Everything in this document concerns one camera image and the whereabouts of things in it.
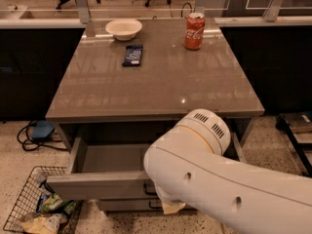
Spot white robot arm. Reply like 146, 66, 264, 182
144, 109, 312, 234

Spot red coca-cola can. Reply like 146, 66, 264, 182
184, 13, 206, 51

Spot grey drawer cabinet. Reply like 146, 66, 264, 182
45, 17, 265, 214

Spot white bowl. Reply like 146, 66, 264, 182
105, 19, 142, 41

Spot grey drawer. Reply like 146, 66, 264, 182
46, 132, 248, 202
96, 199, 162, 212

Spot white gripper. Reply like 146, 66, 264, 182
155, 185, 185, 215

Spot grey top drawer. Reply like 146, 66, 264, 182
46, 132, 248, 202

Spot yellow snack packet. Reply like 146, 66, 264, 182
20, 214, 67, 234

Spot grey bottom drawer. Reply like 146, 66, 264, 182
96, 199, 162, 212

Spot black cart frame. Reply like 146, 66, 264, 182
276, 111, 312, 176

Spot green snack bag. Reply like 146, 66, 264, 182
39, 194, 76, 215

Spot dark blue snack bar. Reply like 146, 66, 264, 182
122, 45, 143, 66

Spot blue foot pedal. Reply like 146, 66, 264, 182
31, 120, 55, 140

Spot black floor cable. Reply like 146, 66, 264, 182
17, 120, 67, 152

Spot black wire basket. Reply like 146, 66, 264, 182
3, 166, 83, 234

